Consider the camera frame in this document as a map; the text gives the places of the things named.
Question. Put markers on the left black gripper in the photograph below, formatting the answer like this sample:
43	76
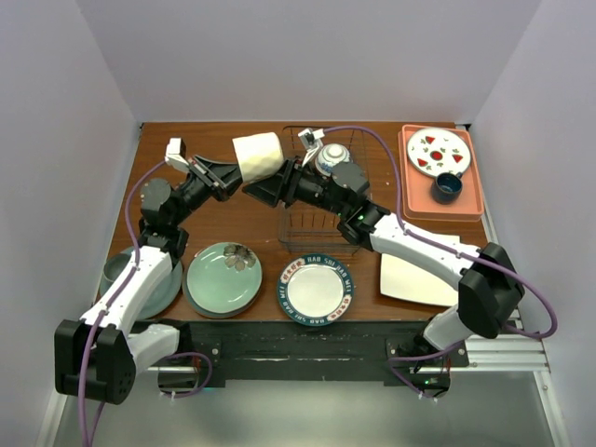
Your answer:
226	177

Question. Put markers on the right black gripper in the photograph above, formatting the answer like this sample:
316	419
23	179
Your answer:
268	191

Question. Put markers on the cream ceramic mug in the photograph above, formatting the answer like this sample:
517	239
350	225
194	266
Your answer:
258	156

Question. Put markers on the blue floral white bowl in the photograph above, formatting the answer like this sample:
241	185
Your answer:
329	156

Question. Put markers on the white plate teal lettered rim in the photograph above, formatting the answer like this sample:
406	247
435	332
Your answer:
315	289

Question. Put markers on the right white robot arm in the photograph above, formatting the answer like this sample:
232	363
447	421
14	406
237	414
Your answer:
487	291

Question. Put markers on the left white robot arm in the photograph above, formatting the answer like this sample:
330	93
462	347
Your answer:
97	356

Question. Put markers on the green plate with flower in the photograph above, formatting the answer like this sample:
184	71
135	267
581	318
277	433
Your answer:
224	276

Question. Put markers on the grey-green round plate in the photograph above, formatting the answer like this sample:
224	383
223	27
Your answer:
163	295

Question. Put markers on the dark plate under green plate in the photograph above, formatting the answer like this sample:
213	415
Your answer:
214	315

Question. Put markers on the grey ceramic mug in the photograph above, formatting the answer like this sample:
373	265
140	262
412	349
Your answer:
113	268

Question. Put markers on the salmon pink tray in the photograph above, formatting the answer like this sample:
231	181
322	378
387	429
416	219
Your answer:
417	202

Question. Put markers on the watermelon pattern white plate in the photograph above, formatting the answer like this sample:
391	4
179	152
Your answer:
433	151

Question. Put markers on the dark blue cup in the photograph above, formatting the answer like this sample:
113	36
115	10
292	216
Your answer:
447	187

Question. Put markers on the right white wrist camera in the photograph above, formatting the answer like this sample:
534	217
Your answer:
311	140

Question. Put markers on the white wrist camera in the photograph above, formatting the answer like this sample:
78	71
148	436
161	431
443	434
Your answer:
175	155
311	140

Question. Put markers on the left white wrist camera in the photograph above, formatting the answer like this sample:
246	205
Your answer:
175	155

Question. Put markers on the black wire dish rack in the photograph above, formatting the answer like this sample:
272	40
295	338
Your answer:
303	228

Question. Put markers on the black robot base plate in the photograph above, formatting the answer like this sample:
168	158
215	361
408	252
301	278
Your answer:
345	351

